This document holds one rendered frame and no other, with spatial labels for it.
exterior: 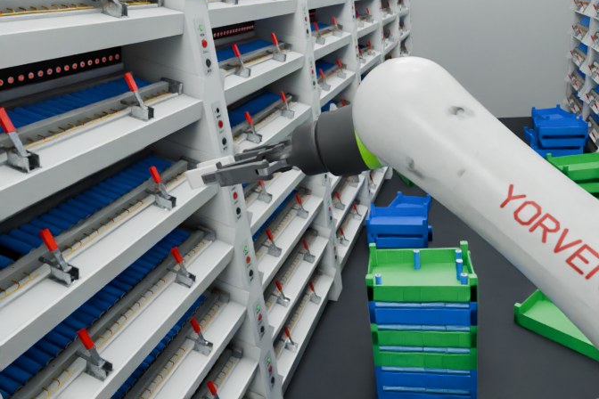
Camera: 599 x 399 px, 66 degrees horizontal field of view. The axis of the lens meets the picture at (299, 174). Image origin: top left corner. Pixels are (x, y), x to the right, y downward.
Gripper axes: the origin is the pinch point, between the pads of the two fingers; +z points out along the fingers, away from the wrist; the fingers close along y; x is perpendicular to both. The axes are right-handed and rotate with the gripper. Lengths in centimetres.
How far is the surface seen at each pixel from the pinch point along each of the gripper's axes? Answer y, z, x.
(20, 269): -18.3, 26.0, -3.2
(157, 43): 30.0, 22.9, 24.2
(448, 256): 73, -18, -63
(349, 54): 170, 22, 0
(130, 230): 1.0, 23.2, -7.5
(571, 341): 88, -47, -110
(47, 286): -17.4, 23.6, -7.1
